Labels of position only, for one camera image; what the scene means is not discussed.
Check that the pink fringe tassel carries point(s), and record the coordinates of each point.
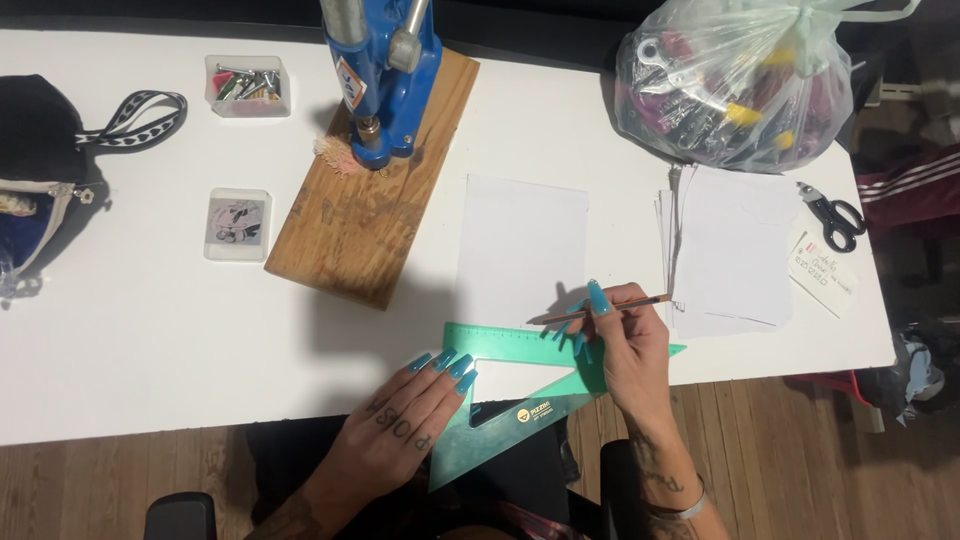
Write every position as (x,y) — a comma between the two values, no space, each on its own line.
(336,156)

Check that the clear box of metal parts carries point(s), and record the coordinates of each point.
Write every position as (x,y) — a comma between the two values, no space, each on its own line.
(247,86)

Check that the cream and blue zip pouch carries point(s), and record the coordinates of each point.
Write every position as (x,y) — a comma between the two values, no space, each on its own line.
(26,225)

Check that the clear box with picture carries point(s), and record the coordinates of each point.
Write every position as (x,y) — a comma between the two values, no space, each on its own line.
(237,223)

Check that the clear plastic bag of supplies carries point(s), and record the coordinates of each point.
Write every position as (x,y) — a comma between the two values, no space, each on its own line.
(735,90)

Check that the black chair armrest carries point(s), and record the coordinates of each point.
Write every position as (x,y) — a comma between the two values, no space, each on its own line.
(180,517)

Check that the brown pencil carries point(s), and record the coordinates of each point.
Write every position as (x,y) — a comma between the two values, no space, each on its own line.
(645,302)

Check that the green transparent set square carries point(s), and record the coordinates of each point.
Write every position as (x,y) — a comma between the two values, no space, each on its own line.
(517,341)

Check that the person's right hand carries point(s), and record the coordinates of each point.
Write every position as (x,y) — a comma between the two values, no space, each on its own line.
(637,352)

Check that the white handwritten note card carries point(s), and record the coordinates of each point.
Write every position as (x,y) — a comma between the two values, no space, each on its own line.
(821,274)

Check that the person's black clothing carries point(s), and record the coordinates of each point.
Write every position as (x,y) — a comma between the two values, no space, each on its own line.
(525,472)

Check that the person's left hand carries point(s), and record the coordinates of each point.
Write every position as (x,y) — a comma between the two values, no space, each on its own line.
(390,442)

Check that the wooden base board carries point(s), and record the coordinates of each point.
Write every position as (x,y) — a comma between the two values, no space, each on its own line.
(352,225)

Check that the single white paper sheet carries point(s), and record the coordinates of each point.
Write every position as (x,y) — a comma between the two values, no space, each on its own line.
(521,247)

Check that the blue hand press machine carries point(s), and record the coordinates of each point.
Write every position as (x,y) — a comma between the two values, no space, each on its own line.
(386,82)

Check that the dark red striped garment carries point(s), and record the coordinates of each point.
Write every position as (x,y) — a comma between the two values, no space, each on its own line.
(911,187)

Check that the stack of white papers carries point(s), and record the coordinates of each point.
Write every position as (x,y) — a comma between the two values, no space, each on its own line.
(731,255)

